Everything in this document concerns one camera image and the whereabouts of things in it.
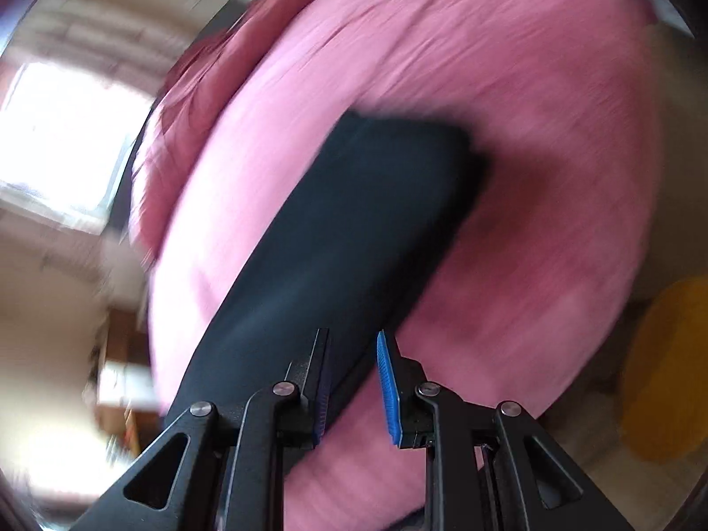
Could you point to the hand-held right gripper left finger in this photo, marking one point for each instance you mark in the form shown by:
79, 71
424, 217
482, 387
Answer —
322, 398

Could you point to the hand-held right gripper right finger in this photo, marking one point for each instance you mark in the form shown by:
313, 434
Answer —
388, 392

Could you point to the black pants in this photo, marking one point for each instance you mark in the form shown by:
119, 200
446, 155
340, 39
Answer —
343, 243

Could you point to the wooden furniture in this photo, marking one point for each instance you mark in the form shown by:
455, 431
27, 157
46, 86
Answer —
119, 337

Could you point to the pink bed sheet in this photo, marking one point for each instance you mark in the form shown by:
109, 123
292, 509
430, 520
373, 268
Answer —
525, 149

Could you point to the yellow rounded object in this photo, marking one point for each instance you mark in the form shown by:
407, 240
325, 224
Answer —
669, 370

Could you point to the dark pink quilt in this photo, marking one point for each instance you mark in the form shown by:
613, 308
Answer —
221, 77

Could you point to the bright window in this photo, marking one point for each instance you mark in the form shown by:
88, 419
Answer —
66, 138

